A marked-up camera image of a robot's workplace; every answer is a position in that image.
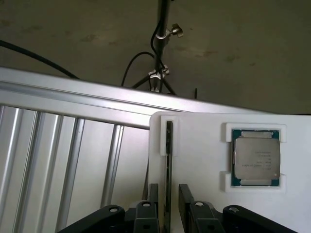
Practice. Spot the black tripod stand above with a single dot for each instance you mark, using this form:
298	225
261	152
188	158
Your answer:
162	48

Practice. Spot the silver CPU chip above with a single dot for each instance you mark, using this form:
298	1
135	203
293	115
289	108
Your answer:
256	157

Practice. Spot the white parts rack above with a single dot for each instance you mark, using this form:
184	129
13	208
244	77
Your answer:
201	150

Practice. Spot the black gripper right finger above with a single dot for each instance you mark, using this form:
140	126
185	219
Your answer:
201	218

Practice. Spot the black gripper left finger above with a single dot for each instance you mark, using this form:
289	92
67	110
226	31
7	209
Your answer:
144	218

